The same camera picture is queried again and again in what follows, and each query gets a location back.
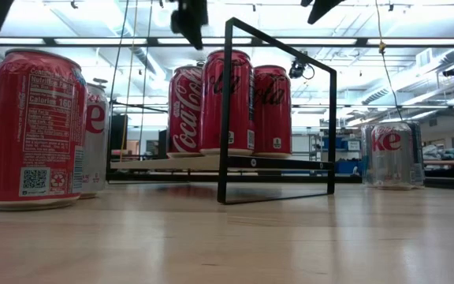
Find black ceiling light rail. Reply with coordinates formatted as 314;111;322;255
0;35;454;49

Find yellow hanging cable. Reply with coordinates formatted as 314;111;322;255
374;0;405;121

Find red Coca-Cola original can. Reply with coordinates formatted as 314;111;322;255
166;65;205;159

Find black aluminium table frame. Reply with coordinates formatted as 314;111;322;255
106;172;454;190

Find silver Diet Coke can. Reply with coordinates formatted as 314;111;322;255
79;81;111;200
410;120;426;189
370;121;414;190
360;124;373;186

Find blue storage bins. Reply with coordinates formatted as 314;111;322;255
321;136;363;175

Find red Coke Zero can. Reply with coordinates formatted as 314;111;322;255
252;64;293;159
199;49;256;157

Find black hanging camera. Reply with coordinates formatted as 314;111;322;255
288;54;315;80

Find red cola can blue patch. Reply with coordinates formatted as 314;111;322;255
0;48;89;212

